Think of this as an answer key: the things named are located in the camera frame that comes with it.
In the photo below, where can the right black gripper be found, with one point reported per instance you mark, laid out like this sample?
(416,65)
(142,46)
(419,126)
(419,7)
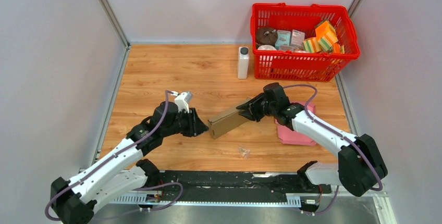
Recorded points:
(247,112)

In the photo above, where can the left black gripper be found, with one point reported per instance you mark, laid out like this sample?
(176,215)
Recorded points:
(196,126)

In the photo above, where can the brown cardboard box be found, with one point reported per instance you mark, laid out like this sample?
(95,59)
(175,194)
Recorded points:
(226,121)

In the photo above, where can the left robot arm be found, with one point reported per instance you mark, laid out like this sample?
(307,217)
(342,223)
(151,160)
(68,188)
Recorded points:
(125,168)

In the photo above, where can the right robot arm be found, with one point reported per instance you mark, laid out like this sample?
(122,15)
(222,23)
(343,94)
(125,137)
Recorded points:
(359,167)

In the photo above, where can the pink paper box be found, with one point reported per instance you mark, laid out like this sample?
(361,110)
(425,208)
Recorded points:
(286,136)

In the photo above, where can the teal small box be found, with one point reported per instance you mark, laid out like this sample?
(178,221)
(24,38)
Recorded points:
(283,38)

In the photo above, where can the grey pink small box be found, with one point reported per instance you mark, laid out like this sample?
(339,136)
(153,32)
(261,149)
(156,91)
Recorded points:
(297,39)

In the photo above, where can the small clear screw bag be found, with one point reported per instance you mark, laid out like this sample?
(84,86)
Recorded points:
(244,152)

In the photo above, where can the white bottle black cap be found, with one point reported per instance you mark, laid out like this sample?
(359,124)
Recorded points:
(243,62)

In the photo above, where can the red plastic basket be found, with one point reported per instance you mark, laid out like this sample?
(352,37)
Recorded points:
(279,65)

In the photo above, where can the white round lid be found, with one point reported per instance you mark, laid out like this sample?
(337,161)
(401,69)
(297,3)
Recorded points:
(266,48)

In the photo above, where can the brown round item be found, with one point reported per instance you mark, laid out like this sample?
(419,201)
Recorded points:
(266,36)

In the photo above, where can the striped sponge pack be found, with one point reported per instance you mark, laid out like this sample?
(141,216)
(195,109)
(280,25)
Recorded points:
(311,45)

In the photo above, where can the orange green sponge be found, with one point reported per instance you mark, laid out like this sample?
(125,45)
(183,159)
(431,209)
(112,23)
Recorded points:
(326,35)

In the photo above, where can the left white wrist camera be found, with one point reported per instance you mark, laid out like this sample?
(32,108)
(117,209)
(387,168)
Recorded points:
(182,100)

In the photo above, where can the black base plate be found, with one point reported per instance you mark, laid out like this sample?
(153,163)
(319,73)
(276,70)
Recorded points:
(231,186)

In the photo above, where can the aluminium frame rail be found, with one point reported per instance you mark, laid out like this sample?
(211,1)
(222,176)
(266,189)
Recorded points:
(146,200)

